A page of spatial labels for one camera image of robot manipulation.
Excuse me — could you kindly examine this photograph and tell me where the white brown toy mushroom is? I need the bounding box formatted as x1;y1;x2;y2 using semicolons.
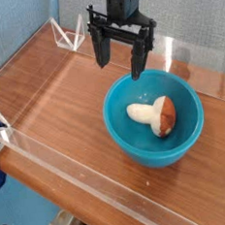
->
127;96;177;138

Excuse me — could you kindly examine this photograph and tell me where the blue plastic bowl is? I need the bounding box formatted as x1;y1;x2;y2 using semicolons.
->
103;70;205;168

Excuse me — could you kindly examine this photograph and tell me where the clear acrylic corner bracket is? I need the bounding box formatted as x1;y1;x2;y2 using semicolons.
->
50;15;85;52

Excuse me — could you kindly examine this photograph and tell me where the clear acrylic front barrier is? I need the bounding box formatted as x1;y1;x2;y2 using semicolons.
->
0;108;205;225

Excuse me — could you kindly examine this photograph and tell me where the clear acrylic back barrier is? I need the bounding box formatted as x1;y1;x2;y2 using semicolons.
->
49;0;225;122

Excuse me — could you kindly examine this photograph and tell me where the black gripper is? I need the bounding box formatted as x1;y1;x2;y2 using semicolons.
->
87;5;157;80

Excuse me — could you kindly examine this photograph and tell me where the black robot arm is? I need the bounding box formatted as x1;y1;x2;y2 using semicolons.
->
87;0;157;80

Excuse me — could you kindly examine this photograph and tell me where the clear acrylic barrier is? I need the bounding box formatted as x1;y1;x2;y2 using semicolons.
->
0;108;205;225
49;0;225;122

